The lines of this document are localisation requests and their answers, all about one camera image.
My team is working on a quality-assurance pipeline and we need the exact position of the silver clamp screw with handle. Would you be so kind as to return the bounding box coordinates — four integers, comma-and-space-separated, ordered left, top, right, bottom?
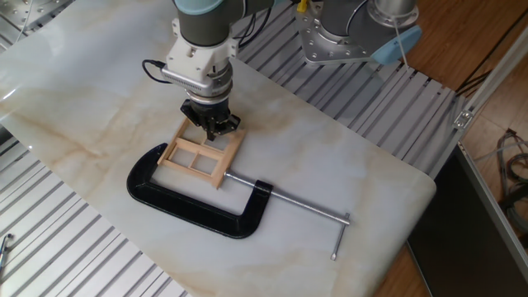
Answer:
224, 170, 351, 262

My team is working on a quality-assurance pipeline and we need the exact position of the aluminium extrusion bar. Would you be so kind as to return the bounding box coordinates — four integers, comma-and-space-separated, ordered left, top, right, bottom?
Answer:
453, 24, 528, 131

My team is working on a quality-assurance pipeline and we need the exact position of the black flat panel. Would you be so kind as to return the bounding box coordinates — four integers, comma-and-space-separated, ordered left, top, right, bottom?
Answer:
406, 146, 528, 297

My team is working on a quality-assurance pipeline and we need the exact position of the silver corner bracket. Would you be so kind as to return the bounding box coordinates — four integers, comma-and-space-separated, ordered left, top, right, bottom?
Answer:
452, 108, 474, 131

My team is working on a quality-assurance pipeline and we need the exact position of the black floor cable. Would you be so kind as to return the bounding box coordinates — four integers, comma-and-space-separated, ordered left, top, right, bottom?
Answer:
455, 7, 528, 97

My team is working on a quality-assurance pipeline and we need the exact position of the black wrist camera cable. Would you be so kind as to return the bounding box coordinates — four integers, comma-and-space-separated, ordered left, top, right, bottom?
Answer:
142, 59, 172, 85

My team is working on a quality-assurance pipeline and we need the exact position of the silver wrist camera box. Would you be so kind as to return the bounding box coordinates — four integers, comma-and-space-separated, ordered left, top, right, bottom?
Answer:
160, 61, 226, 98

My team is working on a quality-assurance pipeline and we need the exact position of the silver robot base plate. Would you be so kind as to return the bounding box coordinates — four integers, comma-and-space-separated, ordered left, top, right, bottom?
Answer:
295, 2, 372, 65

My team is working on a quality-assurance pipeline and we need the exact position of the white zip tie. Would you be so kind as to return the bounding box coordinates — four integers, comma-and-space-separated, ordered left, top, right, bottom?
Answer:
391, 18, 410, 70

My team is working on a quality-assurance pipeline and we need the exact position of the silver perforated metal plate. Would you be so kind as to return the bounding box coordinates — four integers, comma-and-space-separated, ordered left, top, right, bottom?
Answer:
0, 0, 73, 32

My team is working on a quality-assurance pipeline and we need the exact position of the white printed wrist mount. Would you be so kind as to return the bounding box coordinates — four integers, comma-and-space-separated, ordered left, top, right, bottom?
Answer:
166, 18, 239, 82

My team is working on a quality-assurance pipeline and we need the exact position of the wooden miniature window frame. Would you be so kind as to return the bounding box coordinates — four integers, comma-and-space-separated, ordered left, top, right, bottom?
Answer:
156, 115, 248, 190

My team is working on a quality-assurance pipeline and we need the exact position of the grey floor cable bundle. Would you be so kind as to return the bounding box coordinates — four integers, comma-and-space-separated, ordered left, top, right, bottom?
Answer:
494, 128, 528, 234

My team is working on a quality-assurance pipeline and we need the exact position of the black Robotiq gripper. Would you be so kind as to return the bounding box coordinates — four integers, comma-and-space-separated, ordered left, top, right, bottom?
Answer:
180, 98, 242, 142

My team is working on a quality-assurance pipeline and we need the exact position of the aluminium frame leg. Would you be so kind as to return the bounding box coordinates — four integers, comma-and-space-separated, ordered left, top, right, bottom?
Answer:
456, 143, 528, 251

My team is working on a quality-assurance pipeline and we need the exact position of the wooden sliding window sash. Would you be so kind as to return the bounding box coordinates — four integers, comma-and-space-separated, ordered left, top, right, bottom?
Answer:
177, 120, 234, 157

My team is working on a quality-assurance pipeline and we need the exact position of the marble pattern slab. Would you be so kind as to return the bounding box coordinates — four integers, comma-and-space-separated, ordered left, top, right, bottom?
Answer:
0, 0, 437, 297

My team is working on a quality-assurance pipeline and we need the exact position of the black C-clamp frame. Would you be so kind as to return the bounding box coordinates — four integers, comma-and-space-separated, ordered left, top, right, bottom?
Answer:
126, 142, 274, 239

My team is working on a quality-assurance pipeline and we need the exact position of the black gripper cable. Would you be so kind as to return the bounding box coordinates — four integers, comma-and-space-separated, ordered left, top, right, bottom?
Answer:
233, 7, 273, 49

